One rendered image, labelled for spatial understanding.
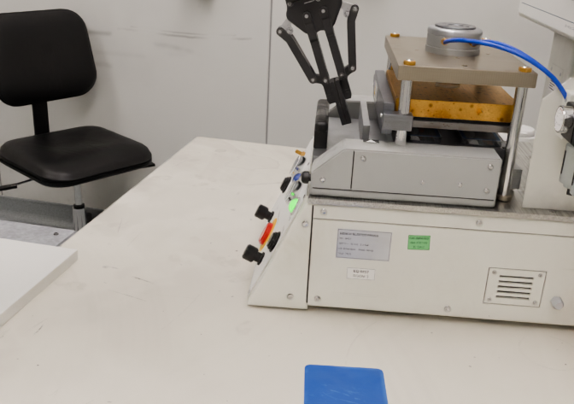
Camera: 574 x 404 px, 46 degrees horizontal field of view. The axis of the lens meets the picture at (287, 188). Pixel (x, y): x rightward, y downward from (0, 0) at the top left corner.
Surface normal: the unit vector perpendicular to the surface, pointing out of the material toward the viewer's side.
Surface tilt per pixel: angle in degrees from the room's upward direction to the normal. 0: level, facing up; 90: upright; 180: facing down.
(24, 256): 0
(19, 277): 0
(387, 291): 90
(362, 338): 0
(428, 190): 90
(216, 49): 90
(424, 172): 90
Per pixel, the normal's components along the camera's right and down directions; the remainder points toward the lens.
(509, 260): -0.07, 0.36
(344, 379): 0.04, -0.93
